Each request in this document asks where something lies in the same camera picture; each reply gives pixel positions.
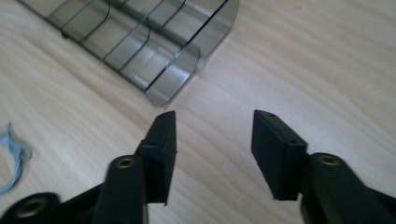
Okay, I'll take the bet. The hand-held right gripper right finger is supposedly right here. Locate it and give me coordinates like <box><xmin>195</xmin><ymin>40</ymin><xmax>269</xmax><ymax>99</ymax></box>
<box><xmin>250</xmin><ymin>109</ymin><xmax>396</xmax><ymax>224</ymax></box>

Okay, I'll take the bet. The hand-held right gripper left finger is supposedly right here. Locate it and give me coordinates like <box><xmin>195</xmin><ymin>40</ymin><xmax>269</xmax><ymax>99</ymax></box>
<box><xmin>92</xmin><ymin>110</ymin><xmax>177</xmax><ymax>224</ymax></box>

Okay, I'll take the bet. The smoky transparent tiered organizer rack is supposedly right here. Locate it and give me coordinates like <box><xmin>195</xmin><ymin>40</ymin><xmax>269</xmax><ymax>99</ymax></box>
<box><xmin>17</xmin><ymin>0</ymin><xmax>240</xmax><ymax>107</ymax></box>

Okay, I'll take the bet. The light blue elastic band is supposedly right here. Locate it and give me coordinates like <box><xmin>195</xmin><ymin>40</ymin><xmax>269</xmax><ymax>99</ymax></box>
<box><xmin>0</xmin><ymin>121</ymin><xmax>34</xmax><ymax>194</ymax></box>

